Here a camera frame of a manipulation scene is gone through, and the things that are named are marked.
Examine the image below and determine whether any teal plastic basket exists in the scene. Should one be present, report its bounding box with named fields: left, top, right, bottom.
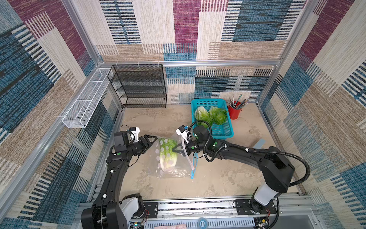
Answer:
left=191, top=98, right=234, bottom=139

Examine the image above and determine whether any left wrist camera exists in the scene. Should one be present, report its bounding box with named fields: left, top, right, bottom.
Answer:
left=127, top=127, right=140, bottom=143

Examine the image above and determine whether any chinese cabbage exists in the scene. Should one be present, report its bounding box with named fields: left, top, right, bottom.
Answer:
left=208, top=106, right=227, bottom=125
left=194, top=106, right=214, bottom=126

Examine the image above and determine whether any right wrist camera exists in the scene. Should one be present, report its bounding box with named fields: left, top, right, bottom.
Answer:
left=176, top=125, right=191, bottom=144

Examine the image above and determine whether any black wire shelf rack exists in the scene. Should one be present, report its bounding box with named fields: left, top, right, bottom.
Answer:
left=108, top=64, right=167, bottom=109

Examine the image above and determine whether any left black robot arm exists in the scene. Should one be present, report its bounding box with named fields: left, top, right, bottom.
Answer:
left=81, top=131, right=158, bottom=229

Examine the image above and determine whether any white wire mesh tray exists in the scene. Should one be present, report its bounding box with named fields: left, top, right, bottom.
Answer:
left=62, top=68, right=110, bottom=128

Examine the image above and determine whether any blue-zip clear bag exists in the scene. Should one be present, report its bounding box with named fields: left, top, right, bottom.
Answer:
left=144, top=155, right=197, bottom=179

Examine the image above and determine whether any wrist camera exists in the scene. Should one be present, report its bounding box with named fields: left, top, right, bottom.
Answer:
left=127, top=127, right=140, bottom=143
left=176, top=125, right=191, bottom=144

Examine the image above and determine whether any pink calculator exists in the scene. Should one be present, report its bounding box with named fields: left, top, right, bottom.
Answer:
left=154, top=224, right=187, bottom=229

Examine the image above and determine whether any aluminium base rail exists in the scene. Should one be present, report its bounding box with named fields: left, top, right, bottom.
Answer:
left=144, top=193, right=326, bottom=229

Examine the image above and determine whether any red pen cup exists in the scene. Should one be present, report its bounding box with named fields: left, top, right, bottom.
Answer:
left=228, top=101, right=242, bottom=120

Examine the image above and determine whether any pink-zip dotted bag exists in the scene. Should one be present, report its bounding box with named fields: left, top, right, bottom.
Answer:
left=144, top=136, right=194, bottom=179

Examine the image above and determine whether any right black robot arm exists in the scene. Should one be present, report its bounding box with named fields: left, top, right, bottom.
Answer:
left=173, top=120, right=311, bottom=214

